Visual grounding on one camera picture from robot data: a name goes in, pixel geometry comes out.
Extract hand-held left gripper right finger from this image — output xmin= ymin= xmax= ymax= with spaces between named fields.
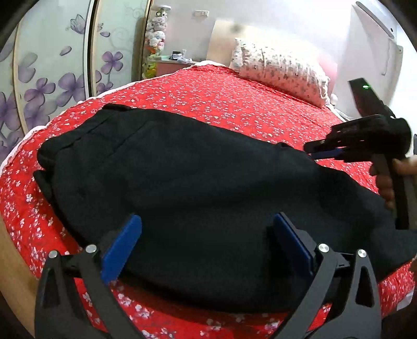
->
xmin=273 ymin=213 xmax=382 ymax=339

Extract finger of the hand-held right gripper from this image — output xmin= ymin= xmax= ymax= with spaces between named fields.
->
xmin=304 ymin=139 xmax=346 ymax=160

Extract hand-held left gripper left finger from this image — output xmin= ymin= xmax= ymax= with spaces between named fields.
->
xmin=34 ymin=214 xmax=146 ymax=339

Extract black pants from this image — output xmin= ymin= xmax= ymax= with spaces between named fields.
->
xmin=33 ymin=104 xmax=417 ymax=313

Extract person's right hand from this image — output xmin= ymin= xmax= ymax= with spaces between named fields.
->
xmin=369 ymin=154 xmax=417 ymax=210

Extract white floral pillow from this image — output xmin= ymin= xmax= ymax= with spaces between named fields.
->
xmin=229 ymin=37 xmax=331 ymax=109

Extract red floral bed sheet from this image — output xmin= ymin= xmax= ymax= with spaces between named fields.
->
xmin=0 ymin=64 xmax=416 ymax=339

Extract wooden headboard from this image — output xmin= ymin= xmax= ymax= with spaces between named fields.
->
xmin=206 ymin=19 xmax=248 ymax=64

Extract pink bedside cabinet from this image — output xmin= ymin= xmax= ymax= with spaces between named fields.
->
xmin=149 ymin=54 xmax=200 ymax=78

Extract floral wardrobe sliding door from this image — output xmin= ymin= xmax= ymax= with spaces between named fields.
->
xmin=0 ymin=0 xmax=152 ymax=157

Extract stuffed toy stack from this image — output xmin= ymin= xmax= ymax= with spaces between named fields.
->
xmin=142 ymin=4 xmax=172 ymax=79

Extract wooden bed frame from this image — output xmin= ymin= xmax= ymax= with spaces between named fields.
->
xmin=0 ymin=212 xmax=38 ymax=338

